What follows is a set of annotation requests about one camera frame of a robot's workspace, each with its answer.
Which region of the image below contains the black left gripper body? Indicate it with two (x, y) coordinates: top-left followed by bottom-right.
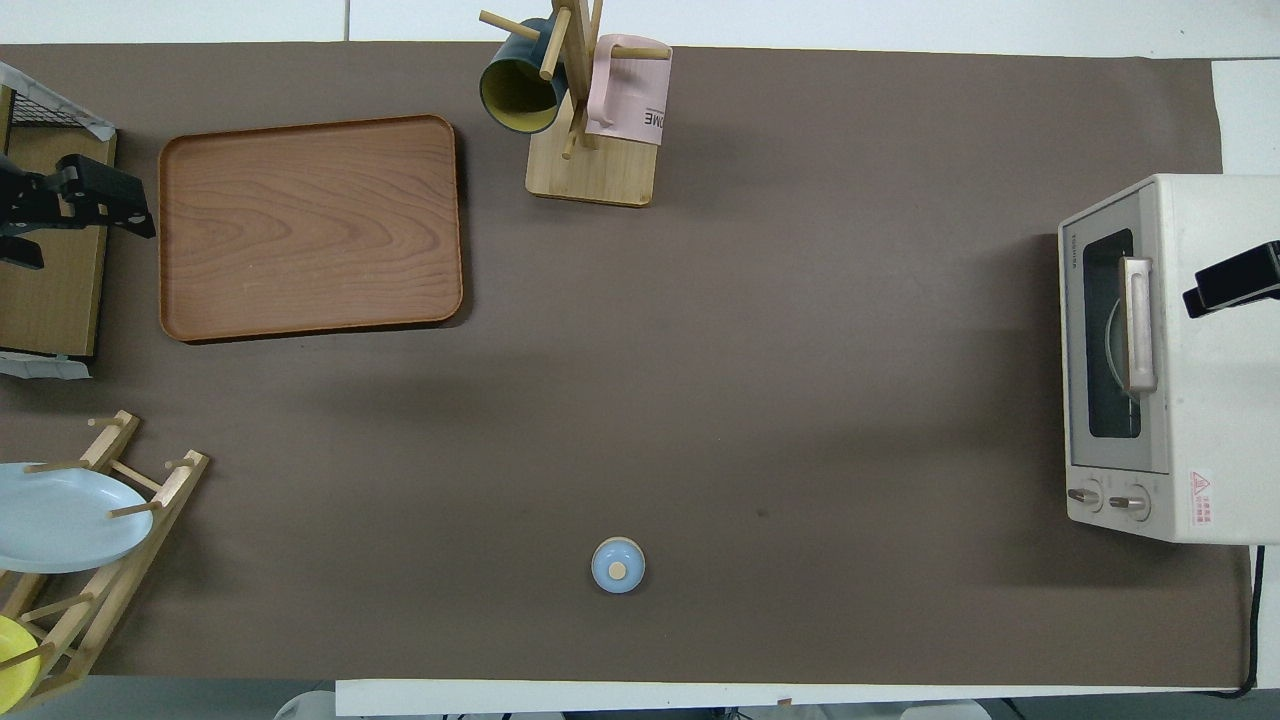
(0, 165), (87, 239)

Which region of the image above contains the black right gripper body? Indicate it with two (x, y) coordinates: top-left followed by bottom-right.
(1214, 240), (1280, 307)

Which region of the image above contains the white toaster oven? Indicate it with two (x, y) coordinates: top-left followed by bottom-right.
(1058, 174), (1280, 546)

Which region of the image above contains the white plastic sheet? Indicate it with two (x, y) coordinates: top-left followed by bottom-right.
(0, 354), (93, 382)

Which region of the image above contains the wooden serving tray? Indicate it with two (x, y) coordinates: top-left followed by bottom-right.
(158, 114), (465, 344)

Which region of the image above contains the light blue plate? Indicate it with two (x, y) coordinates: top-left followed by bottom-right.
(0, 462), (155, 575)

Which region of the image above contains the wooden dish rack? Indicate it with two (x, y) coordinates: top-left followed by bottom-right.
(0, 410), (211, 713)

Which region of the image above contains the yellow plate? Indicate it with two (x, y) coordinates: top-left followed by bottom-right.
(0, 614), (43, 707)

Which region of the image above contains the dark blue mug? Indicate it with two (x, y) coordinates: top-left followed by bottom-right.
(479, 18), (569, 136)

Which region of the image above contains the wooden mug tree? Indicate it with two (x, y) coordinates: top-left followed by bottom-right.
(478, 0), (673, 209)

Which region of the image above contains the brown table mat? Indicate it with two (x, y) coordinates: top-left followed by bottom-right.
(0, 42), (1256, 691)

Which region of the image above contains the pink mug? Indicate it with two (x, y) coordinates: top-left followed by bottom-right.
(584, 34), (673, 147)

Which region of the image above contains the blue call bell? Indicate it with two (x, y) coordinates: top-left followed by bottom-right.
(591, 537), (647, 595)

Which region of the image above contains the white wrapped wire basket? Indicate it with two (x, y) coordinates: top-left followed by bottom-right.
(0, 60), (117, 141)

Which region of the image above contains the black oven power cable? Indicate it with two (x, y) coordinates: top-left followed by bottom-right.
(1205, 545), (1267, 699)

